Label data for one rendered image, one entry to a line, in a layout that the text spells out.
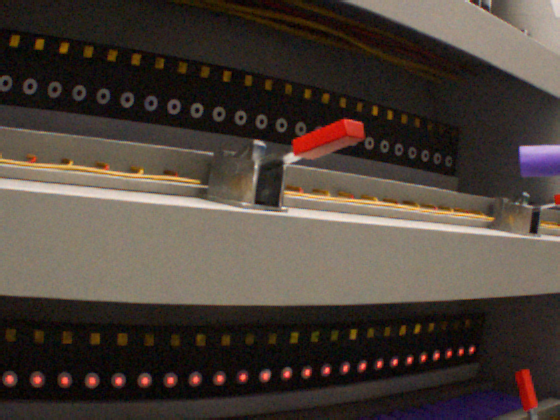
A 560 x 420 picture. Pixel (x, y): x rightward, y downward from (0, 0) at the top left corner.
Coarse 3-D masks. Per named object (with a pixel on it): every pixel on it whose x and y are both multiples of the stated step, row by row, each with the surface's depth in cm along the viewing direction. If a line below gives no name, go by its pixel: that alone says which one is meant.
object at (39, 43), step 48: (0, 48) 44; (48, 48) 46; (96, 48) 49; (0, 96) 45; (48, 96) 47; (96, 96) 50; (144, 96) 52; (192, 96) 55; (240, 96) 58; (288, 96) 61; (336, 96) 64; (288, 144) 61; (432, 144) 73
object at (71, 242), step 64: (64, 128) 48; (128, 128) 51; (0, 192) 27; (64, 192) 29; (128, 192) 35; (512, 192) 73; (0, 256) 27; (64, 256) 29; (128, 256) 31; (192, 256) 33; (256, 256) 36; (320, 256) 38; (384, 256) 41; (448, 256) 45; (512, 256) 50
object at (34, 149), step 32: (0, 128) 32; (0, 160) 30; (32, 160) 32; (64, 160) 34; (96, 160) 36; (128, 160) 37; (160, 160) 38; (192, 160) 39; (288, 192) 41; (320, 192) 44; (352, 192) 47; (384, 192) 49; (416, 192) 51; (448, 192) 53; (544, 224) 64
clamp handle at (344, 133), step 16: (336, 128) 32; (352, 128) 32; (256, 144) 37; (304, 144) 34; (320, 144) 33; (336, 144) 33; (352, 144) 33; (256, 160) 38; (272, 160) 36; (288, 160) 36
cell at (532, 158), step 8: (520, 152) 40; (528, 152) 40; (536, 152) 40; (544, 152) 40; (552, 152) 40; (520, 160) 40; (528, 160) 40; (536, 160) 40; (544, 160) 40; (552, 160) 39; (528, 168) 40; (536, 168) 40; (544, 168) 40; (552, 168) 40; (536, 176) 41
